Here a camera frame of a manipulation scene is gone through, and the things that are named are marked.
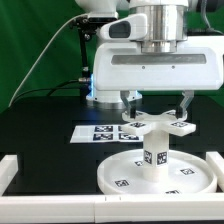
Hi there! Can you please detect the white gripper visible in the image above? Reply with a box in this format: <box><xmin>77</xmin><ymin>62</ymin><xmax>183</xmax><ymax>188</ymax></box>
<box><xmin>93</xmin><ymin>36</ymin><xmax>224</xmax><ymax>118</ymax></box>

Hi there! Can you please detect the white cross table base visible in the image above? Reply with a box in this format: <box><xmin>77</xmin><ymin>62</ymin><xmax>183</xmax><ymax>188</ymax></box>
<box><xmin>121</xmin><ymin>110</ymin><xmax>196</xmax><ymax>136</ymax></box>

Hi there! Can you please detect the white round table top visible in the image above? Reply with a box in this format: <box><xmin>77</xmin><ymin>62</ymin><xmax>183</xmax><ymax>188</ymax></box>
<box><xmin>97</xmin><ymin>149</ymin><xmax>217</xmax><ymax>194</ymax></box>

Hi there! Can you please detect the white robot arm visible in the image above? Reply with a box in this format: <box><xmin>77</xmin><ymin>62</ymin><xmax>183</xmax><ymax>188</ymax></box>
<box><xmin>75</xmin><ymin>0</ymin><xmax>224</xmax><ymax>113</ymax></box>

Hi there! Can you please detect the marker tag sheet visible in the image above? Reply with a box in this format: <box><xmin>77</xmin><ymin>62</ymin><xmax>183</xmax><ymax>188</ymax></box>
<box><xmin>70</xmin><ymin>125</ymin><xmax>143</xmax><ymax>143</ymax></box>

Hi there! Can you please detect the white right fence bar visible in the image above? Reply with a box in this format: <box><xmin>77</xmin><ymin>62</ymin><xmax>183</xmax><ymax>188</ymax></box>
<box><xmin>206</xmin><ymin>151</ymin><xmax>224</xmax><ymax>193</ymax></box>

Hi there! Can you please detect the white fence bar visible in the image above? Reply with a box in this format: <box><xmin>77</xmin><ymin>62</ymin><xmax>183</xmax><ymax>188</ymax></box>
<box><xmin>206</xmin><ymin>151</ymin><xmax>224</xmax><ymax>193</ymax></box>
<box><xmin>0</xmin><ymin>155</ymin><xmax>18</xmax><ymax>197</ymax></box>
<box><xmin>0</xmin><ymin>193</ymin><xmax>224</xmax><ymax>224</ymax></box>

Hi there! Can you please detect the white front fence bar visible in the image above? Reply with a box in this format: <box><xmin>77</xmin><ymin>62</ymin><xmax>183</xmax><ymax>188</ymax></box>
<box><xmin>0</xmin><ymin>193</ymin><xmax>224</xmax><ymax>224</ymax></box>

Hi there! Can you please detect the green backdrop curtain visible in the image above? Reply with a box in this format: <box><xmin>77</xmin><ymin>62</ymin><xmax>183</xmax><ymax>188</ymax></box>
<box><xmin>0</xmin><ymin>0</ymin><xmax>224</xmax><ymax>113</ymax></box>

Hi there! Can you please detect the white left fence bar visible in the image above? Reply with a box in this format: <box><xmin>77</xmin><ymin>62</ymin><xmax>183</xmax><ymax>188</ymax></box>
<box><xmin>0</xmin><ymin>155</ymin><xmax>18</xmax><ymax>197</ymax></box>

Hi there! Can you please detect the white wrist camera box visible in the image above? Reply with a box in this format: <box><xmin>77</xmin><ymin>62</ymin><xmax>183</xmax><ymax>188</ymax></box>
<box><xmin>100</xmin><ymin>13</ymin><xmax>148</xmax><ymax>41</ymax></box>

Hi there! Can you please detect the black cable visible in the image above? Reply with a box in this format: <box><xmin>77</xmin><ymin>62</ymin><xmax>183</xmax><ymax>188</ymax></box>
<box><xmin>13</xmin><ymin>79</ymin><xmax>88</xmax><ymax>103</ymax></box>

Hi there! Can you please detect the black camera on stand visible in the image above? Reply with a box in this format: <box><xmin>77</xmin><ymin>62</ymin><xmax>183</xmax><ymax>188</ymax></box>
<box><xmin>69</xmin><ymin>14</ymin><xmax>117</xmax><ymax>96</ymax></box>

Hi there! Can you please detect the white camera cable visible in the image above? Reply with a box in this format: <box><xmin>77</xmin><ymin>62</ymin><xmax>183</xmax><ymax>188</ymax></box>
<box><xmin>8</xmin><ymin>13</ymin><xmax>88</xmax><ymax>107</ymax></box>

